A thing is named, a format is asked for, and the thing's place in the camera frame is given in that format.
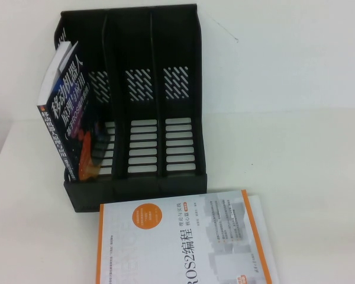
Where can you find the dark blue robotics book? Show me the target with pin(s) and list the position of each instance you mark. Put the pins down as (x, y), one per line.
(71, 103)

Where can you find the black three-slot book stand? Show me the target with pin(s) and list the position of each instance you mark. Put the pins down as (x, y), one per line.
(177, 44)

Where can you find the white orange ROS2 book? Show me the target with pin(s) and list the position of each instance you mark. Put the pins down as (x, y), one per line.
(165, 251)

